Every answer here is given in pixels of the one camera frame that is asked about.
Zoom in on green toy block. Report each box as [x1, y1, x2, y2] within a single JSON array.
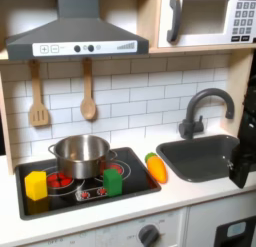
[[102, 168, 124, 198]]

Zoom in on steel pot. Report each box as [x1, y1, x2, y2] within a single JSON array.
[[47, 134, 118, 180]]

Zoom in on wooden slotted spatula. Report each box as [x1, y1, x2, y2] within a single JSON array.
[[27, 59, 51, 128]]

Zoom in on grey oven knob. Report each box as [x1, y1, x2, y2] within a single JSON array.
[[137, 224, 160, 247]]

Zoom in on dark grey sink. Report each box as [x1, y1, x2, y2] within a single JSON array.
[[155, 134, 241, 184]]

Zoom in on wooden spoon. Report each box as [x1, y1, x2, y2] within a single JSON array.
[[80, 57, 98, 121]]

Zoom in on white toy microwave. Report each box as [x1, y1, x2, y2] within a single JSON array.
[[157, 0, 256, 49]]

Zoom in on orange toy carrot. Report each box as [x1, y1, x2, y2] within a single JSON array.
[[144, 152, 169, 185]]

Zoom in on black stove top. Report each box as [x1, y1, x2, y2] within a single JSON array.
[[14, 146, 162, 221]]

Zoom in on dark grey tap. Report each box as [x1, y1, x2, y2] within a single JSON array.
[[178, 87, 236, 141]]

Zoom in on yellow toy block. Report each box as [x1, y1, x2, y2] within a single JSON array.
[[24, 170, 49, 202]]

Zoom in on grey range hood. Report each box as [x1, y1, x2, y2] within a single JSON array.
[[5, 0, 150, 61]]

